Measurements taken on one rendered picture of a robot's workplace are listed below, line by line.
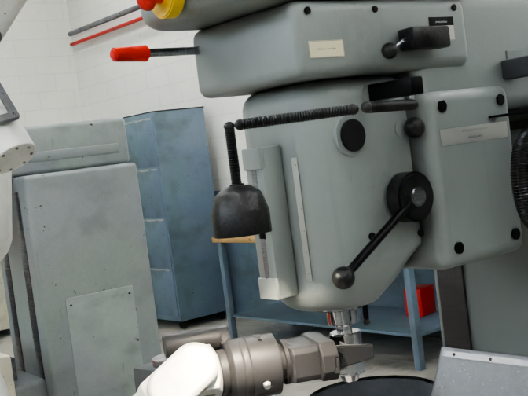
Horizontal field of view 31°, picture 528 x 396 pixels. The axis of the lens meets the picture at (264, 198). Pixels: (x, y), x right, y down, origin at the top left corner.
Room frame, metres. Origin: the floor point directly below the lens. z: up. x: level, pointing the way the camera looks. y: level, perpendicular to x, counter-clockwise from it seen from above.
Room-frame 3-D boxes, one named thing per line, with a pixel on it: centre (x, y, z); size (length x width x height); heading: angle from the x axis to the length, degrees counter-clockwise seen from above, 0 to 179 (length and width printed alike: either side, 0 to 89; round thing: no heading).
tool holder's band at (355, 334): (1.37, -0.09, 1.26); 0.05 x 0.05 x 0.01
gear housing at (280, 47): (1.40, -0.13, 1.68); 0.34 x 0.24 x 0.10; 127
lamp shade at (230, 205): (1.16, 0.03, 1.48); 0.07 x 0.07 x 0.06
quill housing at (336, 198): (1.38, -0.10, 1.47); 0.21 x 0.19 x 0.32; 37
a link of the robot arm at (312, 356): (1.35, 0.00, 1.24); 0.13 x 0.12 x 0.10; 13
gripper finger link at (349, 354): (1.34, -0.10, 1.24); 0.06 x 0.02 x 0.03; 103
